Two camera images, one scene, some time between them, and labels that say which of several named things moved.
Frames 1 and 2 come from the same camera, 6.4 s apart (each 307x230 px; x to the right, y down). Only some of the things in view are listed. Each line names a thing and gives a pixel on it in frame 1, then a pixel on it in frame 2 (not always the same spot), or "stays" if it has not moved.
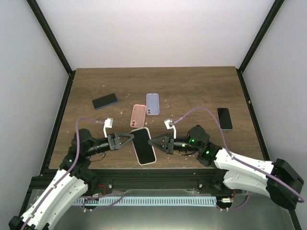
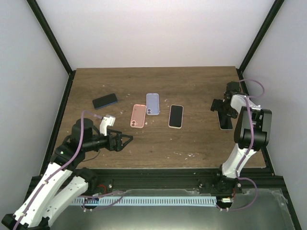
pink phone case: (138, 116) stays
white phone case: (144, 151) to (175, 116)
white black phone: (224, 119) stays
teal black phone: (144, 150) to (175, 116)
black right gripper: (170, 149) to (218, 107)
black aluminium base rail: (141, 179) stays
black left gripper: (115, 136) stays
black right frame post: (271, 16) stays
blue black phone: (104, 101) stays
